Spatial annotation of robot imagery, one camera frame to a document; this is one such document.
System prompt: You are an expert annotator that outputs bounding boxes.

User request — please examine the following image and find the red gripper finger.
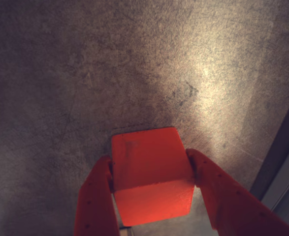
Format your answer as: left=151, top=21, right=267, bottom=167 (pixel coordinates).
left=185, top=148, right=289, bottom=236
left=74, top=155, right=120, bottom=236

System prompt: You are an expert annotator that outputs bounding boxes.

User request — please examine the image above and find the red cube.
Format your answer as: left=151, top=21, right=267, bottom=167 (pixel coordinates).
left=111, top=126, right=196, bottom=227

